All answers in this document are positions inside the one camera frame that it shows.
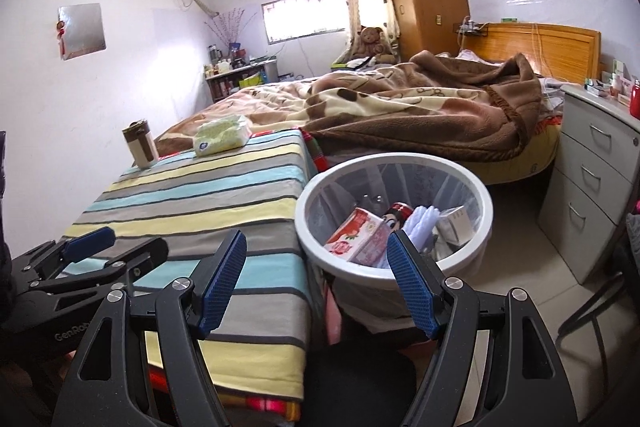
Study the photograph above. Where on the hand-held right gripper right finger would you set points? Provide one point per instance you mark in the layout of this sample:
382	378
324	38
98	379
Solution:
412	284

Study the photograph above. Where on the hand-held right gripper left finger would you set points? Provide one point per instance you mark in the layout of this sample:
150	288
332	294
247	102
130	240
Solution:
220	282

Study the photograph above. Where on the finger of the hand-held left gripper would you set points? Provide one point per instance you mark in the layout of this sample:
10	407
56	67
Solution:
135	257
90	242

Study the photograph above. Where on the white round waste bin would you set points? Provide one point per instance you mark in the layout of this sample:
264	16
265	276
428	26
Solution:
360	274

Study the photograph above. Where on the white knitted cloth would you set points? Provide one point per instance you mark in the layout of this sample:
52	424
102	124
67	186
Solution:
420	224

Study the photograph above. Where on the pink drink carton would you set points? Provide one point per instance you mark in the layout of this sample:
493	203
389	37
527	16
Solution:
360	237

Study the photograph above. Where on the red printed can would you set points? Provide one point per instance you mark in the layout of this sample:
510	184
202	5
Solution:
398	214

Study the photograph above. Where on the long purple white box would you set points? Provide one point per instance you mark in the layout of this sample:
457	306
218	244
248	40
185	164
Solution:
457	227

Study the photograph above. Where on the clear bin liner bag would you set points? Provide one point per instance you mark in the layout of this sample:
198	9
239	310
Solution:
345	192

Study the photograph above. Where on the pink plastic bag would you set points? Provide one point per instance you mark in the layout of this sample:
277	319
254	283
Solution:
334	312

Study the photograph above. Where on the striped table cloth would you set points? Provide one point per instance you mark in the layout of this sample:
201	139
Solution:
200	187

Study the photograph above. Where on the brown cream travel mug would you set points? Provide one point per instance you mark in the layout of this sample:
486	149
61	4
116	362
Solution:
141	147

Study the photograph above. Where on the green tissue pack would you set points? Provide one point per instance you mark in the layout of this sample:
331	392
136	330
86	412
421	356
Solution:
222	137

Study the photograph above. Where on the yellow bed mattress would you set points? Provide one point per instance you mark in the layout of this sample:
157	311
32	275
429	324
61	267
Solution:
520	162

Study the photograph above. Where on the brown cream fleece blanket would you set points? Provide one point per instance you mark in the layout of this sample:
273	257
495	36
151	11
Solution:
425	112

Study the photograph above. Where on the small wooden shelf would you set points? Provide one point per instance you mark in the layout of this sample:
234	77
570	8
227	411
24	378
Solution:
220	89

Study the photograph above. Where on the grey drawer cabinet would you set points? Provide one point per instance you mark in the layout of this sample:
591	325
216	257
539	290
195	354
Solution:
580	167

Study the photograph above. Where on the red hanging ornament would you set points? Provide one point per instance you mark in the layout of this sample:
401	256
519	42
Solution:
61	32

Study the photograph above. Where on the cluster of bottles and jars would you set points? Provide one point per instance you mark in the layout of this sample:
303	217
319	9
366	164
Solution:
225	64

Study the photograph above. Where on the grey cylindrical bin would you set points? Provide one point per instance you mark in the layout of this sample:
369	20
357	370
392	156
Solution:
270	72

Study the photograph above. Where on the green box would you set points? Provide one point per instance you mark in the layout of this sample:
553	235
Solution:
342	65

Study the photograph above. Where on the pale floral pillow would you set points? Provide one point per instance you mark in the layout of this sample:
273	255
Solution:
470	56

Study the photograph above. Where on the bright pink cloth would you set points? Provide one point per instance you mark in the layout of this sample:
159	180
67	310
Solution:
636	207

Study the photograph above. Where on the brown teddy bear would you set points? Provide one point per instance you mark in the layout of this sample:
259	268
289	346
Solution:
371	39

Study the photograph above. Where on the decorative dried branches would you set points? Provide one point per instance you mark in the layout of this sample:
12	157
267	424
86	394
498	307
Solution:
230	24

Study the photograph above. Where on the barred window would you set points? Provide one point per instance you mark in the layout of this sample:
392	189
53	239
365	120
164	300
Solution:
305	19

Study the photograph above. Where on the wooden bed headboard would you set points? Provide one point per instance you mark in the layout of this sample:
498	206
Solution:
565	52

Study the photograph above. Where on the cluster of small boxes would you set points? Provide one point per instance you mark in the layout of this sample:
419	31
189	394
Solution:
617	82

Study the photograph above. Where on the red bottle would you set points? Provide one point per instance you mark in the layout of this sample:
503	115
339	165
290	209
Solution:
636	99

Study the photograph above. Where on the black metal chair frame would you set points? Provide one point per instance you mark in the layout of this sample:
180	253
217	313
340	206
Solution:
590	304

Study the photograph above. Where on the silver wall panel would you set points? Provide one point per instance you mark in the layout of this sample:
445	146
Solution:
82	32

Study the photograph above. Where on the black wall rack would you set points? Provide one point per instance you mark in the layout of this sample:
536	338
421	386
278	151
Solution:
470	28

